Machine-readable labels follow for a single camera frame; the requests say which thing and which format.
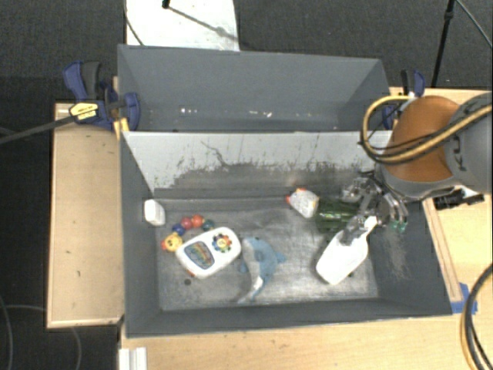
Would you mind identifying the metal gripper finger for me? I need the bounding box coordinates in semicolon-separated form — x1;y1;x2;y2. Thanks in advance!
340;213;367;246

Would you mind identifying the white plastic bottle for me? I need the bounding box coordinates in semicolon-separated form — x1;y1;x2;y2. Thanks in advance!
315;215;379;287

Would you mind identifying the dark green flat block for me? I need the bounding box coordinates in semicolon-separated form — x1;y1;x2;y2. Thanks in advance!
314;197;362;234

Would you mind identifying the blue toy dolphin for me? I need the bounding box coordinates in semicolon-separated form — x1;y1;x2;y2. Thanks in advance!
236;237;287;304

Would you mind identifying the grey metal bin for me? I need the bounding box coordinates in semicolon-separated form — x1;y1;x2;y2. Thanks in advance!
116;44;454;339

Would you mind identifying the white musical toy with beads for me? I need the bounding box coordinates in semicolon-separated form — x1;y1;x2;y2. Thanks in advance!
161;214;243;281

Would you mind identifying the small white box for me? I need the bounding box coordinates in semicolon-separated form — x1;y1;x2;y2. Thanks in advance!
143;198;167;227

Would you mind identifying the pale wood board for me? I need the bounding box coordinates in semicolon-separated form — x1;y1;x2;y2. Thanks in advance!
45;99;126;330

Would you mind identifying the black cylinder on white bracket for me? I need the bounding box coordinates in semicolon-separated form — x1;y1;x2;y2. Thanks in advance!
431;187;485;210

